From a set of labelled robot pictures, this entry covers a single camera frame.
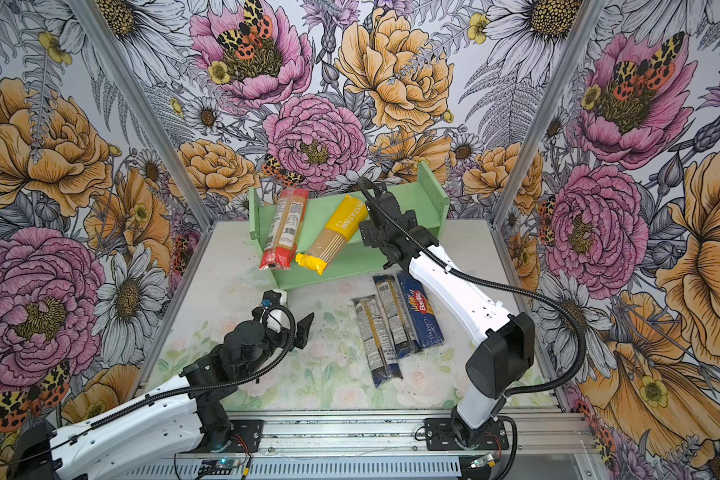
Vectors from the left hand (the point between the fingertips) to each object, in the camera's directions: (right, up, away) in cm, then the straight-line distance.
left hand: (295, 317), depth 78 cm
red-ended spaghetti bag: (-2, +19, -4) cm, 19 cm away
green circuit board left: (-15, -33, -8) cm, 37 cm away
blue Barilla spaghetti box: (+36, -5, +11) cm, 38 cm away
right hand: (+24, +23, +3) cm, 33 cm away
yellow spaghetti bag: (+12, +26, +3) cm, 29 cm away
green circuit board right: (+45, -32, -7) cm, 56 cm away
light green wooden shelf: (+36, +33, +13) cm, 51 cm away
